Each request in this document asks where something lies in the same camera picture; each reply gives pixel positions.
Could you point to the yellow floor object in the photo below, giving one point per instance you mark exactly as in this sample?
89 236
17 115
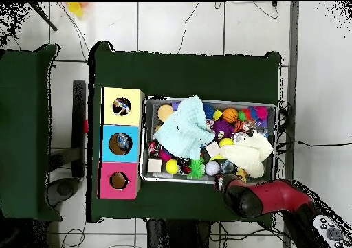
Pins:
76 9

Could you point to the pink spiky ball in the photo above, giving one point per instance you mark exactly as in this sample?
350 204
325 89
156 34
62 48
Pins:
260 113

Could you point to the shallow clear mesh bin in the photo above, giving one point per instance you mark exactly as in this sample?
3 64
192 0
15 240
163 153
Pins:
261 108

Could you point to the peach orange ball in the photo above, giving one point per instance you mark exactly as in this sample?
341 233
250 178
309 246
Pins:
165 113

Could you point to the yellow ball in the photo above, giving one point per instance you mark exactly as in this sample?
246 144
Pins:
171 166
226 142

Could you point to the grey metal beam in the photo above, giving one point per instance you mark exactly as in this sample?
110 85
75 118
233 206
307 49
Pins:
291 66

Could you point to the orange toy basketball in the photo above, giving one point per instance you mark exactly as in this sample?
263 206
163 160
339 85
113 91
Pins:
230 115

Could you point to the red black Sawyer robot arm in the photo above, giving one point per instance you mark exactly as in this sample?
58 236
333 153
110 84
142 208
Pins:
275 198

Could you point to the colourful polka dot cloth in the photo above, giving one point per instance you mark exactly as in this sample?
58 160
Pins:
122 106

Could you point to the black rod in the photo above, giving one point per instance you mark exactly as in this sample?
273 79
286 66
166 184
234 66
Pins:
43 16

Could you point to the white toy baseball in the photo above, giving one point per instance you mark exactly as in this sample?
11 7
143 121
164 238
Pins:
212 168

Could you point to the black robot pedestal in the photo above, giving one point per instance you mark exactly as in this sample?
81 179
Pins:
176 237

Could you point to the small wooden cube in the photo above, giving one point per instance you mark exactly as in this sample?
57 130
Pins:
154 165

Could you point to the wooden box with three holes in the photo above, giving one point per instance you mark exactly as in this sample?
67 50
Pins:
110 127

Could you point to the clear plastic packet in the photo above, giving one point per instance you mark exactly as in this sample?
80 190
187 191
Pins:
122 142

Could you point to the cream yellow cloth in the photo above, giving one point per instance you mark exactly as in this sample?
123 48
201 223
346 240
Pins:
250 152

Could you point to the green spiky ball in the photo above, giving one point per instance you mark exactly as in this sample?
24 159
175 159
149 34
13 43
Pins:
196 168

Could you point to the green cloth side table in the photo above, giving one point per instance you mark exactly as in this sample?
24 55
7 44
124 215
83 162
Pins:
25 132

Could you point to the black chair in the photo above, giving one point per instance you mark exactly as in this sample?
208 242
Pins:
80 149

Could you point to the mint green cloth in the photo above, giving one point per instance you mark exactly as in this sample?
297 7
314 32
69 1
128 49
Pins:
184 128

